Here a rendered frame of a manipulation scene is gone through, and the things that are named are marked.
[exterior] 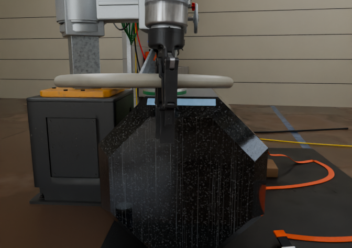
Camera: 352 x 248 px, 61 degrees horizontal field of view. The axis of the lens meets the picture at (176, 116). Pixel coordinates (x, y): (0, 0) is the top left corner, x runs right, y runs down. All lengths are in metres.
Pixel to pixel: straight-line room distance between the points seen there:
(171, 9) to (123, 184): 0.99
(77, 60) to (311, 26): 5.55
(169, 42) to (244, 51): 6.22
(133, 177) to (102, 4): 1.25
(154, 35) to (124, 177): 0.92
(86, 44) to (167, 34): 1.66
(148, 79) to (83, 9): 1.61
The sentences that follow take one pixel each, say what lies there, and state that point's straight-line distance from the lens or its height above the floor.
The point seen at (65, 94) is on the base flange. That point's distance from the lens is 2.14.
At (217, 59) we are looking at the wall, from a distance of 6.81.
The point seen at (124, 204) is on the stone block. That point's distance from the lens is 1.49.
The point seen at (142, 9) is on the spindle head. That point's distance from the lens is 1.44.
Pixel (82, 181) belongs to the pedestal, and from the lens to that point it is 2.20.
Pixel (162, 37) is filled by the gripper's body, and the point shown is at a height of 1.03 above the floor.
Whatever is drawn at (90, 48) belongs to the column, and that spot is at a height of 1.07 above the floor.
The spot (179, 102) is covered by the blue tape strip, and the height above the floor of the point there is 0.80.
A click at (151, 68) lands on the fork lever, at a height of 0.95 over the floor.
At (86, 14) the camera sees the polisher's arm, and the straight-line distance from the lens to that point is 2.19.
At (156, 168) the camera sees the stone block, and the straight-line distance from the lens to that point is 1.38.
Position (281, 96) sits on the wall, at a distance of 6.93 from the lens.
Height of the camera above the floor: 0.99
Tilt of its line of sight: 11 degrees down
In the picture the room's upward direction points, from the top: straight up
